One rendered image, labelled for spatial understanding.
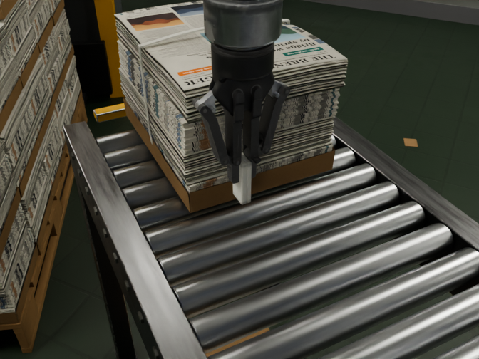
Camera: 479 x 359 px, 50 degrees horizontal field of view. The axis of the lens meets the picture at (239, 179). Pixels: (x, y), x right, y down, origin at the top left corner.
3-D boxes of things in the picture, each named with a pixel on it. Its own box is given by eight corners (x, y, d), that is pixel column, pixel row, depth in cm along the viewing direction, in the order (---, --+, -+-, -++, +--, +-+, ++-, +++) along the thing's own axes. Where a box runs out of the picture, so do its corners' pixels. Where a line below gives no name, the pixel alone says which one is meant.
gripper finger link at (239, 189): (246, 163, 68) (241, 164, 68) (246, 204, 73) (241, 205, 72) (237, 152, 71) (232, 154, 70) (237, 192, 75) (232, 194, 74)
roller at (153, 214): (122, 208, 88) (129, 216, 84) (345, 143, 105) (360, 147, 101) (128, 233, 90) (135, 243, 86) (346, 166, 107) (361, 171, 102)
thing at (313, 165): (157, 165, 96) (155, 146, 93) (289, 129, 106) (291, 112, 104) (189, 214, 84) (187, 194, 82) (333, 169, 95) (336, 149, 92)
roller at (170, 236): (139, 253, 85) (134, 229, 83) (364, 179, 102) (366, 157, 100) (147, 270, 81) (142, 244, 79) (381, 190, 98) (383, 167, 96)
